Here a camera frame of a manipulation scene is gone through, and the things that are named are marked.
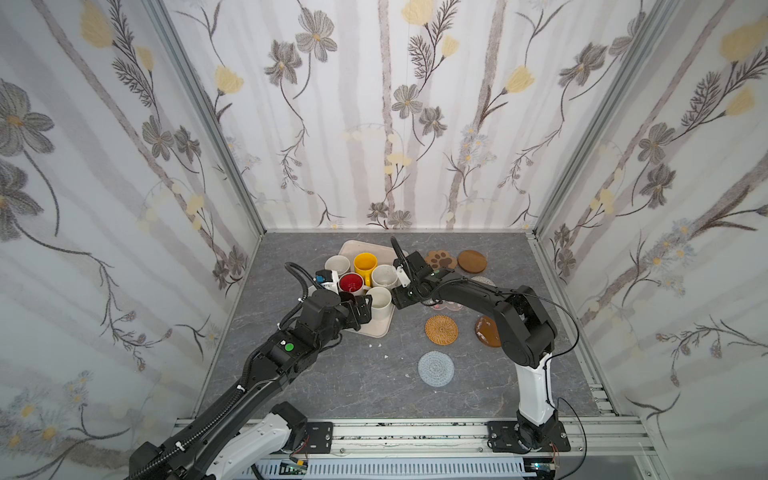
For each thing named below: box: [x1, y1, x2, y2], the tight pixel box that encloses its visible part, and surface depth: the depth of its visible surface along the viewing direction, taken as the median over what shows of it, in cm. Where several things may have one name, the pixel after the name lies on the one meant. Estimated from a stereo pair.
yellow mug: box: [353, 252, 378, 287], surface depth 101 cm
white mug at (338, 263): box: [324, 255, 351, 275], surface depth 103 cm
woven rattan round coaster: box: [424, 315, 459, 346], surface depth 95 cm
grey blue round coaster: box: [418, 351, 455, 388], surface depth 87 cm
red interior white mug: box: [338, 272, 365, 296], surface depth 99 cm
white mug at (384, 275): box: [371, 264, 398, 289], surface depth 99 cm
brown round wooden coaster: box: [457, 250, 487, 273], surface depth 114 cm
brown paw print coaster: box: [424, 249, 457, 270], surface depth 113 cm
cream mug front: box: [366, 286, 392, 321], surface depth 92 cm
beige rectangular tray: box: [359, 298, 396, 339], surface depth 95 cm
